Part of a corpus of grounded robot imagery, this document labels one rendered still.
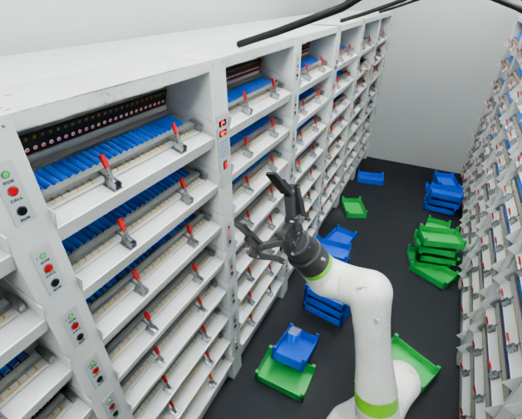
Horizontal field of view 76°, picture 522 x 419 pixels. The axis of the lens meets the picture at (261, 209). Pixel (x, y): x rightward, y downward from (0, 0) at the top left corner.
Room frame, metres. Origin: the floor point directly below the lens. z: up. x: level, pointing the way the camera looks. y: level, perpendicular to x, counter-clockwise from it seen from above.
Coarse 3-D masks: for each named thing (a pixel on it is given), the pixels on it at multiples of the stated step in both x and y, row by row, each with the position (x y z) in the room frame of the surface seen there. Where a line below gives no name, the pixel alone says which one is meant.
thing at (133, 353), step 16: (208, 256) 1.12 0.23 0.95; (224, 256) 1.11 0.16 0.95; (192, 272) 1.02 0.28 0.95; (208, 272) 1.04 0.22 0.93; (176, 288) 0.93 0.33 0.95; (192, 288) 0.94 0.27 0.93; (160, 304) 0.85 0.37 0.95; (176, 304) 0.86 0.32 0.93; (160, 320) 0.79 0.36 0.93; (128, 336) 0.71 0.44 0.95; (144, 336) 0.72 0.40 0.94; (160, 336) 0.76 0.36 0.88; (112, 352) 0.65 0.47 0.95; (128, 352) 0.66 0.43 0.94; (144, 352) 0.68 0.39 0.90; (128, 368) 0.62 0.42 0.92
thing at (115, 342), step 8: (200, 256) 1.09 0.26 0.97; (184, 272) 0.99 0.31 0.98; (176, 280) 0.95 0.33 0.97; (168, 288) 0.90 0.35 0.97; (160, 296) 0.87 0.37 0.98; (152, 304) 0.83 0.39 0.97; (136, 320) 0.76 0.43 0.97; (128, 328) 0.72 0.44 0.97; (120, 336) 0.69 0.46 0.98; (112, 344) 0.66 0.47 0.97
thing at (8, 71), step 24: (72, 48) 1.38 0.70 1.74; (96, 48) 1.38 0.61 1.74; (120, 48) 1.38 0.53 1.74; (144, 48) 1.38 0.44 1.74; (168, 48) 1.38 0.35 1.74; (192, 48) 1.38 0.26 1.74; (0, 72) 0.93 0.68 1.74; (24, 72) 0.93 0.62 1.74; (48, 72) 0.93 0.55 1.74; (72, 72) 0.93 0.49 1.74
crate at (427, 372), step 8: (392, 344) 1.35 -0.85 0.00; (400, 344) 1.34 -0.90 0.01; (392, 352) 1.29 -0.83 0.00; (400, 352) 1.29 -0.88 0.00; (408, 352) 1.29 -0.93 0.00; (416, 352) 1.26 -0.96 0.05; (408, 360) 1.24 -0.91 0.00; (416, 360) 1.24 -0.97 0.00; (424, 360) 1.22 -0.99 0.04; (416, 368) 1.18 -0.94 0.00; (424, 368) 1.18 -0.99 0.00; (432, 368) 1.17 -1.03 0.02; (440, 368) 1.14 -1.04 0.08; (424, 376) 1.14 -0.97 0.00; (432, 376) 1.14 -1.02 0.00; (424, 384) 1.09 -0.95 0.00
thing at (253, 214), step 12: (264, 192) 1.63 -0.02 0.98; (276, 192) 1.70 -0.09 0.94; (252, 204) 1.51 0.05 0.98; (264, 204) 1.57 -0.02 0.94; (276, 204) 1.62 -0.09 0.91; (240, 216) 1.39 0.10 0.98; (252, 216) 1.44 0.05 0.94; (264, 216) 1.48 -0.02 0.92; (252, 228) 1.36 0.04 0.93; (240, 240) 1.26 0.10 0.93
